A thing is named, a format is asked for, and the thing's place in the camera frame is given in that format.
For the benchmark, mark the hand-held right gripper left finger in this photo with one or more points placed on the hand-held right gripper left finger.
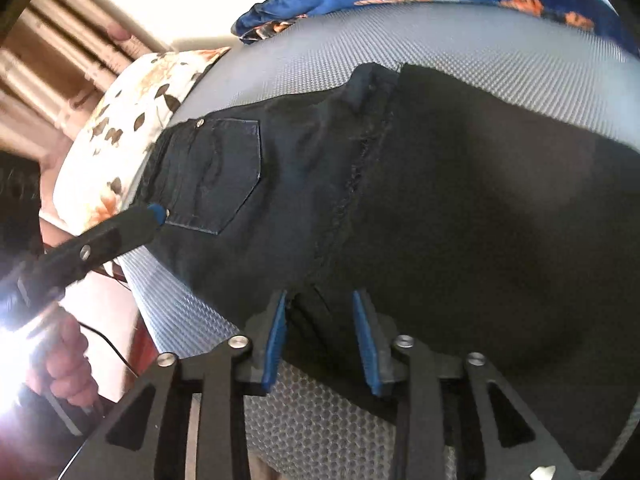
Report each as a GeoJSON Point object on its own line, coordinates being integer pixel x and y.
{"type": "Point", "coordinates": [275, 345]}

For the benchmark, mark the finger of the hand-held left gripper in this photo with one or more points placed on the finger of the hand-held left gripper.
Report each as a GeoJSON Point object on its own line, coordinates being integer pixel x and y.
{"type": "Point", "coordinates": [125, 225]}

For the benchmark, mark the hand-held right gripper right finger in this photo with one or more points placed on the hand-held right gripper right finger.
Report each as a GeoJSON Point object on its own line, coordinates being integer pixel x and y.
{"type": "Point", "coordinates": [367, 345]}

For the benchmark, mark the black pants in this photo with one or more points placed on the black pants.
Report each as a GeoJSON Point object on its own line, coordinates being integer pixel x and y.
{"type": "Point", "coordinates": [450, 210]}

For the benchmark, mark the person's left hand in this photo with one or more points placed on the person's left hand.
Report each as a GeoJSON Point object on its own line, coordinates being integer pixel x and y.
{"type": "Point", "coordinates": [65, 360]}

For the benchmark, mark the white floral pillow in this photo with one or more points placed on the white floral pillow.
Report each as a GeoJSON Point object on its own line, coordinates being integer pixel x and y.
{"type": "Point", "coordinates": [125, 110]}

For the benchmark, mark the grey mesh mat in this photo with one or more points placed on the grey mesh mat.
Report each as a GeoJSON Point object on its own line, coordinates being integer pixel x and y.
{"type": "Point", "coordinates": [325, 45]}

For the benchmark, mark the red wooden bed frame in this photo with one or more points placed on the red wooden bed frame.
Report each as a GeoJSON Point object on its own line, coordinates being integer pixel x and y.
{"type": "Point", "coordinates": [143, 310]}

